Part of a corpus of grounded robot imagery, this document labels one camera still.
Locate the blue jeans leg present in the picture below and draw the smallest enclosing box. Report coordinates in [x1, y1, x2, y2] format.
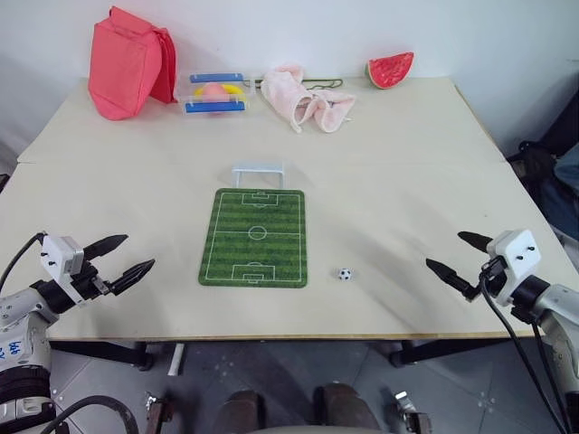
[553, 147, 579, 193]

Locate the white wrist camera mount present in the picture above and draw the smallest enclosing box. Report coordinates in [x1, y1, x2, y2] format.
[485, 229, 543, 309]
[39, 232, 86, 305]

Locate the green soccer field mat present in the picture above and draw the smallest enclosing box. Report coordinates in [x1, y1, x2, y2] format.
[196, 187, 312, 289]

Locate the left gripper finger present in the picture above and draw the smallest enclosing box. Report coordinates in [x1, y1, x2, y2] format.
[109, 259, 157, 297]
[82, 233, 129, 262]

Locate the black bag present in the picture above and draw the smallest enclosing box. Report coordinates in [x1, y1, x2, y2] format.
[507, 140, 558, 183]

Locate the red fabric bag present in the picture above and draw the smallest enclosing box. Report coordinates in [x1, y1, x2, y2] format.
[87, 5, 179, 122]

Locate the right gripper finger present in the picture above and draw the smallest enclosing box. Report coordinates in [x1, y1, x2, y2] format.
[457, 231, 493, 254]
[425, 258, 481, 302]

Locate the pink towel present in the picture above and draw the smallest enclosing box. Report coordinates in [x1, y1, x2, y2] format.
[260, 63, 357, 136]

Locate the green cord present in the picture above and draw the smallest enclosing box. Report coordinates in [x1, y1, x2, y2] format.
[252, 77, 345, 90]

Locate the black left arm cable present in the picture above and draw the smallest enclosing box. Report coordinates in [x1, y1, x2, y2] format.
[0, 231, 48, 293]

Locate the clear box with blue strips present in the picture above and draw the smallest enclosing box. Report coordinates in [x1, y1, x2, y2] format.
[180, 71, 252, 118]

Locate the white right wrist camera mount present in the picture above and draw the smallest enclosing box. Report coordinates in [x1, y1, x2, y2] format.
[485, 229, 543, 309]

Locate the white table leg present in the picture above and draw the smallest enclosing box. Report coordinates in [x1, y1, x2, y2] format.
[167, 343, 187, 377]

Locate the black table frame bar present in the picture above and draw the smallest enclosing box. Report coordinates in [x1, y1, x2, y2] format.
[389, 337, 517, 369]
[48, 340, 153, 373]

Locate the pink and yellow toy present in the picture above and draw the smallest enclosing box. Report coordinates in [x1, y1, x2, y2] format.
[194, 81, 248, 103]

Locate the toy watermelon slice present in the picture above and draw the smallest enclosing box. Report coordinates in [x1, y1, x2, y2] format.
[364, 51, 415, 91]

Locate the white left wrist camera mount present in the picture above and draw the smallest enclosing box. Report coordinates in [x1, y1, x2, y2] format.
[39, 232, 86, 305]

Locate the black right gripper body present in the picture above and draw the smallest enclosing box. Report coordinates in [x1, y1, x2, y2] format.
[473, 255, 508, 298]

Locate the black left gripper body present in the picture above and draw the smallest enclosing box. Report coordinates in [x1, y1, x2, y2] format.
[67, 260, 113, 306]

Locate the dark rounded shape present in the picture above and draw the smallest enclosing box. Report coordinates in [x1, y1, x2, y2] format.
[313, 382, 382, 434]
[215, 389, 267, 434]

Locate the white miniature goal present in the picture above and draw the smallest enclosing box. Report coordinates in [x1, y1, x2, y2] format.
[231, 158, 290, 191]

